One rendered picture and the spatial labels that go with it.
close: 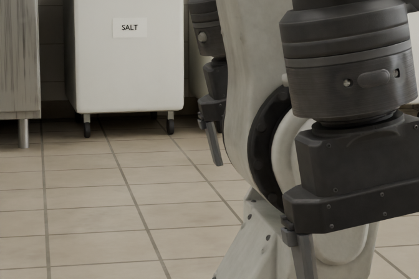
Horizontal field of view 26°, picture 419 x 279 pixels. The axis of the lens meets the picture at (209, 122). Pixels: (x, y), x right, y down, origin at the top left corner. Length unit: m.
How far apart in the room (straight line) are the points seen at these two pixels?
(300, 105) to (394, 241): 2.10
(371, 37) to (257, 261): 0.34
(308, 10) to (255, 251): 0.34
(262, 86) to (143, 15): 3.41
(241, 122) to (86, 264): 1.65
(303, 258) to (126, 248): 1.97
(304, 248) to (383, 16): 0.17
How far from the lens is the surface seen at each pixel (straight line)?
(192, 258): 2.50
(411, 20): 4.57
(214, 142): 1.12
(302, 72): 0.61
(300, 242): 0.64
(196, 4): 1.08
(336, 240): 0.83
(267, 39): 0.83
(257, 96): 0.83
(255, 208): 0.95
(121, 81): 4.23
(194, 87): 4.70
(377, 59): 0.60
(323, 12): 0.60
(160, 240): 2.67
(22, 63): 3.95
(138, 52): 4.23
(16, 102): 3.97
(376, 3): 0.61
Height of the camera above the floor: 0.77
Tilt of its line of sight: 9 degrees down
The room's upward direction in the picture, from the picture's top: straight up
